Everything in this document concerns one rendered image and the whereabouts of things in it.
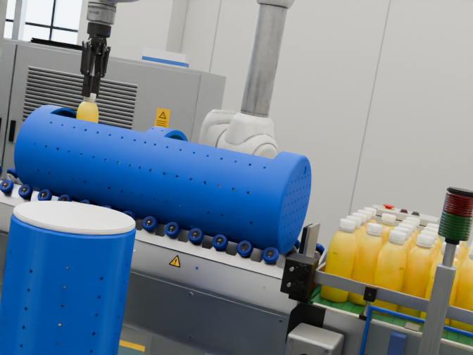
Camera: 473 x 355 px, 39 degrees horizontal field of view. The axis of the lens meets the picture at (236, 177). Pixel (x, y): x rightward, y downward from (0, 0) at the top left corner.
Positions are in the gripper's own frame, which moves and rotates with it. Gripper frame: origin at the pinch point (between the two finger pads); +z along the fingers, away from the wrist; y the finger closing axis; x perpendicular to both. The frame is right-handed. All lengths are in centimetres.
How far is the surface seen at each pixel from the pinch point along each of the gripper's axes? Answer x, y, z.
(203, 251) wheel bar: 55, 17, 39
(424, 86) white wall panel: 70, -272, -31
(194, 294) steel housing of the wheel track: 55, 18, 51
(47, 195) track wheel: 0.7, 16.0, 34.5
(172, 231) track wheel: 45, 17, 36
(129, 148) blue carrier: 27.7, 17.6, 15.0
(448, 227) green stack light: 119, 44, 14
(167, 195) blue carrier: 43, 19, 25
